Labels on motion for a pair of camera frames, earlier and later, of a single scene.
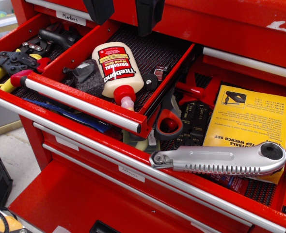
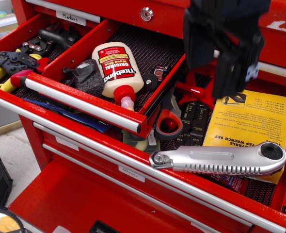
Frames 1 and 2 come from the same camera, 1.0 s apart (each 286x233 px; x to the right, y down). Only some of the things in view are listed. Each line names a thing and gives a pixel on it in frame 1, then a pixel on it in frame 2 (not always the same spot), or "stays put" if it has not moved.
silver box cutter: x=261 y=159 stays put
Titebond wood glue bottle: x=118 y=71 stays put
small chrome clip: x=159 y=73 stays put
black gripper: x=149 y=13 → x=235 y=25
